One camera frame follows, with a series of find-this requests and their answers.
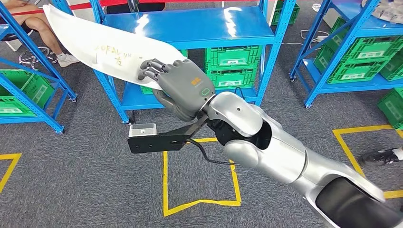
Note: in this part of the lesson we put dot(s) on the white curved plastic part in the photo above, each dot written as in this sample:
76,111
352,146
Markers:
94,41

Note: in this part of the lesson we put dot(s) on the white power strip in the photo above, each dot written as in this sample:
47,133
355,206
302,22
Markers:
322,38

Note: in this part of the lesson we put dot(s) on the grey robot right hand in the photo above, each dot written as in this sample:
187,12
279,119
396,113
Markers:
185,85

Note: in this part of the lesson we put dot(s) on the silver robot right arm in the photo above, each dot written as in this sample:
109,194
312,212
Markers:
277,157

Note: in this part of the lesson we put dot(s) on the chrome stool base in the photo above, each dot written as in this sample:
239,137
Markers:
21,58

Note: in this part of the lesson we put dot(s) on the white cabinet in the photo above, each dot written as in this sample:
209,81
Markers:
332,17

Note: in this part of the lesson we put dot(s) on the person's foot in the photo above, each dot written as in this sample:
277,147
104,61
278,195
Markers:
377,157

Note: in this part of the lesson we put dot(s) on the red barrier tape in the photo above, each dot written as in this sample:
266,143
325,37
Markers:
85,4

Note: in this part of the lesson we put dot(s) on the seated person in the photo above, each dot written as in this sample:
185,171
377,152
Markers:
34,22

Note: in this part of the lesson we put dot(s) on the blue metal shelf rack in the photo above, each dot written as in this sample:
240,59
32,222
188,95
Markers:
349,9
53,123
189,25

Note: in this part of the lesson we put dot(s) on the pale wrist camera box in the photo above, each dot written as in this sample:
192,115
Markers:
141,129

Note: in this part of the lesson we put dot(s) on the chrome barrier post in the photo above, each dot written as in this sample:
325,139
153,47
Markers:
133,5

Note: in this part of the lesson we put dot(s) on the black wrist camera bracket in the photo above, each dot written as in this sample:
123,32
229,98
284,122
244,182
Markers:
157,143

